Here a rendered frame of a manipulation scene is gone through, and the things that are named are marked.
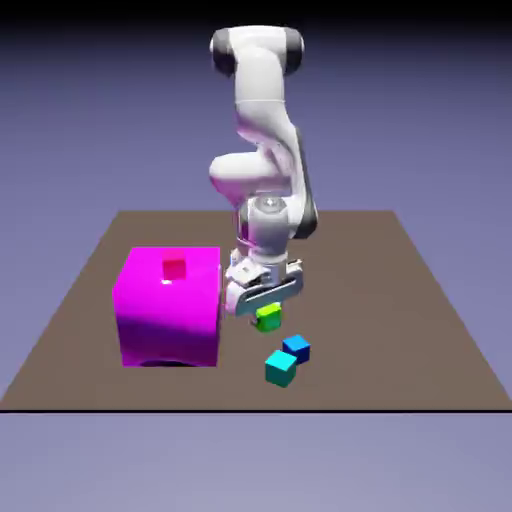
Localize large magenta box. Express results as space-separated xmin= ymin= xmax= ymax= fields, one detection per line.
xmin=111 ymin=246 xmax=222 ymax=368

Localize small red cube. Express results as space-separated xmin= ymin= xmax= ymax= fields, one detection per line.
xmin=161 ymin=248 xmax=188 ymax=281

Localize small blue cube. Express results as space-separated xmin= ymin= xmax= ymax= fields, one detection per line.
xmin=281 ymin=334 xmax=312 ymax=365

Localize small green cube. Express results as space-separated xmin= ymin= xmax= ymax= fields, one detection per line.
xmin=254 ymin=302 xmax=283 ymax=333

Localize small cyan cube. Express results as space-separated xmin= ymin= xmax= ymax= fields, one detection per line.
xmin=264 ymin=349 xmax=298 ymax=389

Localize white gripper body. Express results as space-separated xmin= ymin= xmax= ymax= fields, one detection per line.
xmin=226 ymin=268 xmax=304 ymax=318

